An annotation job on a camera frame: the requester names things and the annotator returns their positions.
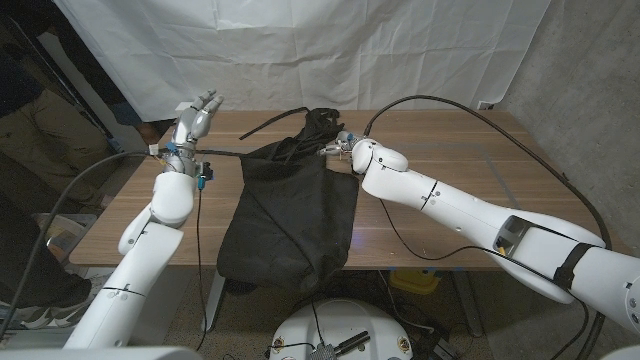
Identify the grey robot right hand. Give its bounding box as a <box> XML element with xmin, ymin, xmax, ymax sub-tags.
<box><xmin>318</xmin><ymin>129</ymin><xmax>359</xmax><ymax>161</ymax></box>

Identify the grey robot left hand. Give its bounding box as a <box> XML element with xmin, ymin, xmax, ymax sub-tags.
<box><xmin>160</xmin><ymin>88</ymin><xmax>225</xmax><ymax>177</ymax></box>

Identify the black apron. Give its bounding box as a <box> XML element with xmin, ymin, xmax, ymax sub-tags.
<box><xmin>194</xmin><ymin>106</ymin><xmax>361</xmax><ymax>292</ymax></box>

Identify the person in blue jeans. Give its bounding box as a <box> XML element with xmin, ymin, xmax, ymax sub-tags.
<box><xmin>107</xmin><ymin>102</ymin><xmax>164</xmax><ymax>146</ymax></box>

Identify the white creased backdrop sheet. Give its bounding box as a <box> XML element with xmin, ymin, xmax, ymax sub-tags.
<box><xmin>52</xmin><ymin>0</ymin><xmax>552</xmax><ymax>124</ymax></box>

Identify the person in khaki trousers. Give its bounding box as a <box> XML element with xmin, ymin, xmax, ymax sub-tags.
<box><xmin>0</xmin><ymin>49</ymin><xmax>119</xmax><ymax>209</ymax></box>

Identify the yellow plastic box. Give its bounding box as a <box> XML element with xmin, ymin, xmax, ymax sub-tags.
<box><xmin>388</xmin><ymin>268</ymin><xmax>444</xmax><ymax>296</ymax></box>

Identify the clear plastic storage box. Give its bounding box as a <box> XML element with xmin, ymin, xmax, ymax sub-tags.
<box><xmin>29</xmin><ymin>212</ymin><xmax>99</xmax><ymax>264</ymax></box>

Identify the grey table leg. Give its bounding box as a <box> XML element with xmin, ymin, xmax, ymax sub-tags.
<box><xmin>199</xmin><ymin>269</ymin><xmax>227</xmax><ymax>334</ymax></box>
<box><xmin>452</xmin><ymin>269</ymin><xmax>485</xmax><ymax>339</ymax></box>

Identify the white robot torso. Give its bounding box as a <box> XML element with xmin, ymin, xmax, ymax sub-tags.
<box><xmin>268</xmin><ymin>298</ymin><xmax>415</xmax><ymax>360</ymax></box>

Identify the person in black trousers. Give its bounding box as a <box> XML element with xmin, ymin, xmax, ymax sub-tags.
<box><xmin>0</xmin><ymin>194</ymin><xmax>94</xmax><ymax>331</ymax></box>

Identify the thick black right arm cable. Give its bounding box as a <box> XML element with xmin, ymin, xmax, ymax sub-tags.
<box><xmin>363</xmin><ymin>93</ymin><xmax>614</xmax><ymax>360</ymax></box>

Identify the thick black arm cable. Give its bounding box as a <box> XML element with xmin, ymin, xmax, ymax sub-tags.
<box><xmin>363</xmin><ymin>93</ymin><xmax>614</xmax><ymax>360</ymax></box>
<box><xmin>0</xmin><ymin>149</ymin><xmax>166</xmax><ymax>341</ymax></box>

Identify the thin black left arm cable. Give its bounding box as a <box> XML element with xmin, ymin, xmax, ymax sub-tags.
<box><xmin>195</xmin><ymin>174</ymin><xmax>210</xmax><ymax>351</ymax></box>

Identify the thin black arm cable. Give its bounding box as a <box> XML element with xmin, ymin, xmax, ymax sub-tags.
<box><xmin>195</xmin><ymin>174</ymin><xmax>210</xmax><ymax>351</ymax></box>
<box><xmin>377</xmin><ymin>198</ymin><xmax>591</xmax><ymax>360</ymax></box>

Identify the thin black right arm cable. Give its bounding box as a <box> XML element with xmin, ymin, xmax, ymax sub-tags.
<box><xmin>377</xmin><ymin>198</ymin><xmax>591</xmax><ymax>360</ymax></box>

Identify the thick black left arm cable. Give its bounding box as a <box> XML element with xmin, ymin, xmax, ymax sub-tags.
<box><xmin>0</xmin><ymin>149</ymin><xmax>166</xmax><ymax>341</ymax></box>

